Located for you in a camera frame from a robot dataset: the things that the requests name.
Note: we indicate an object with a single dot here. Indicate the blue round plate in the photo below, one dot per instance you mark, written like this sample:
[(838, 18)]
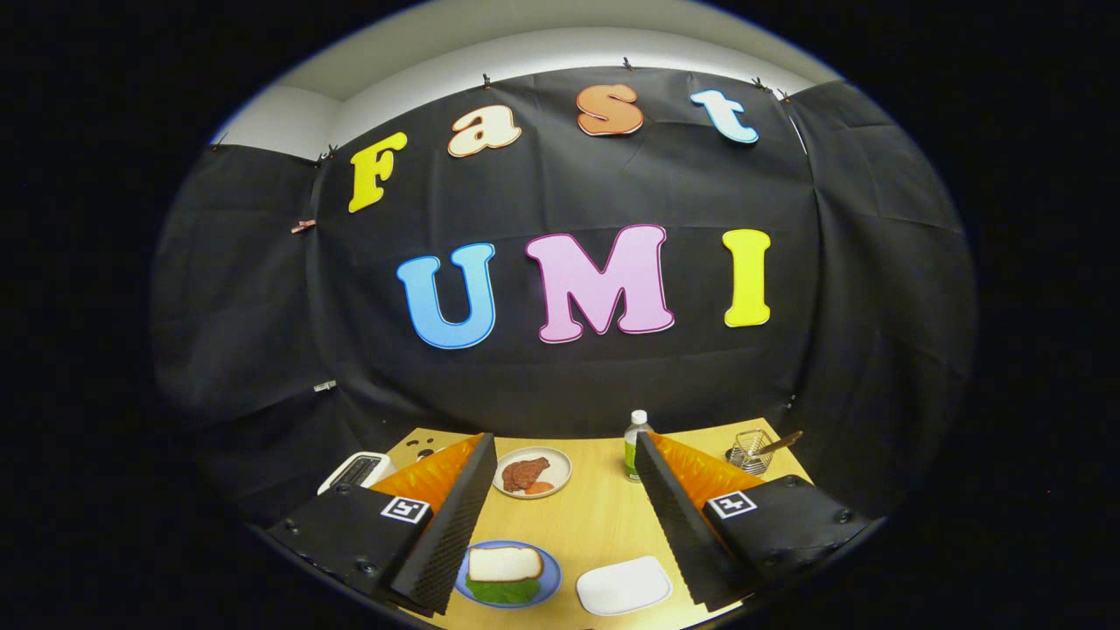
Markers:
[(549, 582)]

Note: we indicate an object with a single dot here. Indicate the white toaster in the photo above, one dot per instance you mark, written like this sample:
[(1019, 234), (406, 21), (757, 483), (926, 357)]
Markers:
[(337, 479)]

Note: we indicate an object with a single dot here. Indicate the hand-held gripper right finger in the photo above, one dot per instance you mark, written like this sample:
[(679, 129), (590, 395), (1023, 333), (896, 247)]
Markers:
[(678, 516)]

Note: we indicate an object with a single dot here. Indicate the brown meat piece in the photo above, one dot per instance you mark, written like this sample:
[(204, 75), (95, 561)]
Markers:
[(523, 473)]

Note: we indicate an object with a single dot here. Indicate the orange carrot slice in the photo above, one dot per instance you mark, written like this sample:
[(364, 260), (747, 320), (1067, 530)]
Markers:
[(541, 488)]

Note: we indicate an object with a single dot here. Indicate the cream round plate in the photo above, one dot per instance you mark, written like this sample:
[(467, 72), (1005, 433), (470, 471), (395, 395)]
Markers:
[(560, 464)]

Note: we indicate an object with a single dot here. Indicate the black backdrop cloth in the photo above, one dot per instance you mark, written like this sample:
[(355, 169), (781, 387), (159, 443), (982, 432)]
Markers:
[(560, 192)]

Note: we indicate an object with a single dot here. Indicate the green label plastic bottle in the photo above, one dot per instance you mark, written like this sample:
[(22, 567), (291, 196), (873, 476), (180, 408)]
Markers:
[(636, 451)]

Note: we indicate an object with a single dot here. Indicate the pink clip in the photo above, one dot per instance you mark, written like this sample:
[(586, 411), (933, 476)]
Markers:
[(304, 226)]

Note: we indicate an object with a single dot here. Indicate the white bread slice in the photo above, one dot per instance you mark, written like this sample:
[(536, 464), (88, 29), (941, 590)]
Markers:
[(505, 563)]

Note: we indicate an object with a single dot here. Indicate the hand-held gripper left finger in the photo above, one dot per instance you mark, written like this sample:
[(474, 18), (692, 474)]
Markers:
[(455, 525)]

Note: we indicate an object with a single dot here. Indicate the white square plate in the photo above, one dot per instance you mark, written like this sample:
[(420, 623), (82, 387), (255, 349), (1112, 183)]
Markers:
[(623, 586)]

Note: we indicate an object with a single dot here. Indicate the green lettuce leaf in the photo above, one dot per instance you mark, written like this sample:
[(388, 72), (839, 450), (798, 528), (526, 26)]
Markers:
[(503, 592)]

